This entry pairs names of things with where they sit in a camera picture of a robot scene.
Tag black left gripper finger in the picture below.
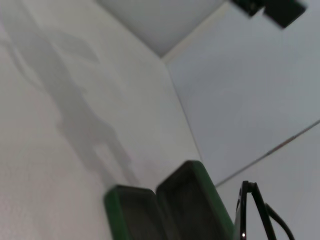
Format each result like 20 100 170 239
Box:
231 0 307 28

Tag black glasses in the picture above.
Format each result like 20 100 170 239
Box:
234 180 297 240

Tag green glasses case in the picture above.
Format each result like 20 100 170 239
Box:
103 159 241 240

